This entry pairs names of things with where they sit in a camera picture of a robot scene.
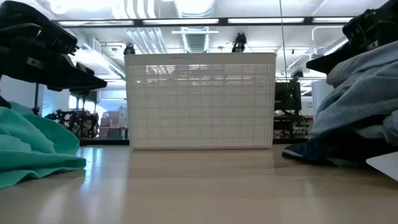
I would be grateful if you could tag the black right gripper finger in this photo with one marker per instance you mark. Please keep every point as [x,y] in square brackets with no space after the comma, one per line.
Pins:
[329,60]

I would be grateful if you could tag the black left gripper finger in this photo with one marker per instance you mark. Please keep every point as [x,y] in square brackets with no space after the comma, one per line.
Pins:
[84,93]
[74,79]

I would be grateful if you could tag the grey-blue cloth garment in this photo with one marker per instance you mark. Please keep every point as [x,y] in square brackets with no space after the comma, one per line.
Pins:
[357,93]

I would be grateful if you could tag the teal cloth garment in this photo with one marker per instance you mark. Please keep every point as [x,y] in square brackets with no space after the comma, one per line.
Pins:
[31,149]

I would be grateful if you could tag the brown cardboard box stack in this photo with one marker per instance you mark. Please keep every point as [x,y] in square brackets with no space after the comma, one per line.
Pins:
[109,124]

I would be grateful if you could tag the thin black stand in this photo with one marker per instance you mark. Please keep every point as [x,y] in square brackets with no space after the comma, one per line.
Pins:
[36,96]

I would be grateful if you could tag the black equipment box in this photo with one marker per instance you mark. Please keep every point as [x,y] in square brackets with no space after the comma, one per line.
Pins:
[287,98]

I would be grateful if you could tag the black hanging device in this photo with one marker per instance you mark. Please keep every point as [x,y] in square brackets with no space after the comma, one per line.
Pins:
[129,50]
[240,40]

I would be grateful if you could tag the cluttered equipment shelf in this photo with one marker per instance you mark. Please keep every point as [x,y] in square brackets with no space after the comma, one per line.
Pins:
[289,127]

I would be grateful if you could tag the white paper tag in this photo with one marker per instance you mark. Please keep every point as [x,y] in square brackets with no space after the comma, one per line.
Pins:
[387,165]

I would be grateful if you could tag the white perforated plastic basket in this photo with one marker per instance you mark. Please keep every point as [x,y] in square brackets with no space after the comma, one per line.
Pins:
[202,109]

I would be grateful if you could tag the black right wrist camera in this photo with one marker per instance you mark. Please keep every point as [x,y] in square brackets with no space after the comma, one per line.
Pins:
[359,28]

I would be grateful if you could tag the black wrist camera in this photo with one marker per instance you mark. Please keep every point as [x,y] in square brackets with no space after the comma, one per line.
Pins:
[63,42]
[359,28]

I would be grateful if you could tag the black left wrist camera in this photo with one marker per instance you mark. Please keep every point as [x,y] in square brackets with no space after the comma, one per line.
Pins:
[63,42]

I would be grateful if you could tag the black aluminium table frame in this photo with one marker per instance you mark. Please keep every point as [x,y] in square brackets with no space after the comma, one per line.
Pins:
[104,142]

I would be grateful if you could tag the black overhead frame bar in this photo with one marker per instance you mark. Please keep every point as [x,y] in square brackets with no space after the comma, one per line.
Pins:
[223,21]

